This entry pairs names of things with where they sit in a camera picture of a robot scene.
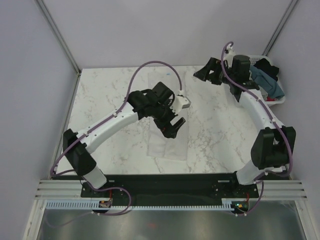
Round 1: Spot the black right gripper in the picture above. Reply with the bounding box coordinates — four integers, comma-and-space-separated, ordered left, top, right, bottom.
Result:
193, 58, 235, 87

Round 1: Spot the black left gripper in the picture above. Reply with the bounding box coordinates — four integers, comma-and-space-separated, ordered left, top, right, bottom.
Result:
151, 100, 185, 139

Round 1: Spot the white t-shirt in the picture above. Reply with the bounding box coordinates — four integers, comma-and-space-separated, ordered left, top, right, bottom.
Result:
147, 71, 189, 161

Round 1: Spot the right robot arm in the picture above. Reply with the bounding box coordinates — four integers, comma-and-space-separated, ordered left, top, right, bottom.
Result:
194, 55, 296, 197

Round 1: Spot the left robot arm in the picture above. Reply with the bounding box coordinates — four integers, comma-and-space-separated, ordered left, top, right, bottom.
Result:
63, 82, 191, 197

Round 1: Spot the black t-shirt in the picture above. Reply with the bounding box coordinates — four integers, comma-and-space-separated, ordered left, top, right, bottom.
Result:
253, 58, 280, 82

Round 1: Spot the white plastic laundry basket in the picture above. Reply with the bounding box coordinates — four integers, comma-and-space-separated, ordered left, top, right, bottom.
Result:
232, 53, 287, 109

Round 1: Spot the teal blue t-shirt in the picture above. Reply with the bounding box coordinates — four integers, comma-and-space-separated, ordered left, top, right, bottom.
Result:
250, 65, 285, 100

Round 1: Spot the red garment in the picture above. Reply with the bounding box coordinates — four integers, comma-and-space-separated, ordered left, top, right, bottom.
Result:
266, 97, 277, 102

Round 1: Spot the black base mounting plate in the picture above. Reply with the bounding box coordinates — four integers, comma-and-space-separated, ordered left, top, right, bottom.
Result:
80, 173, 259, 206

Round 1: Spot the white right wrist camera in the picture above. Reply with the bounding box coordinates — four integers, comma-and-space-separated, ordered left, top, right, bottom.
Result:
223, 47, 236, 68

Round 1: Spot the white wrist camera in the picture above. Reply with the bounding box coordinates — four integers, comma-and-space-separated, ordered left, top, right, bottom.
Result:
170, 95, 191, 114
223, 47, 236, 68

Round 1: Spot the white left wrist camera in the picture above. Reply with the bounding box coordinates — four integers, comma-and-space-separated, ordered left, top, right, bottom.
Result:
170, 95, 191, 114

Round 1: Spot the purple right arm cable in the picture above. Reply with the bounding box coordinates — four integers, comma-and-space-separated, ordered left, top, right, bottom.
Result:
221, 41, 294, 217

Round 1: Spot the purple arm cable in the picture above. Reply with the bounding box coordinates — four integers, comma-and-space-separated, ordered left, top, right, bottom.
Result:
46, 60, 185, 228
221, 41, 294, 217

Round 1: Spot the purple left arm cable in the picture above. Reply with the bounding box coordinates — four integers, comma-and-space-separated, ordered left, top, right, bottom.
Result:
46, 60, 185, 228

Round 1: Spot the white slotted cable duct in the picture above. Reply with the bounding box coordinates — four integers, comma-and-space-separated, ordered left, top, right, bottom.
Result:
45, 199, 248, 211

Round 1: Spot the aluminium rail frame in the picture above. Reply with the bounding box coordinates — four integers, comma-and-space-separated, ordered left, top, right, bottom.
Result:
36, 180, 308, 201

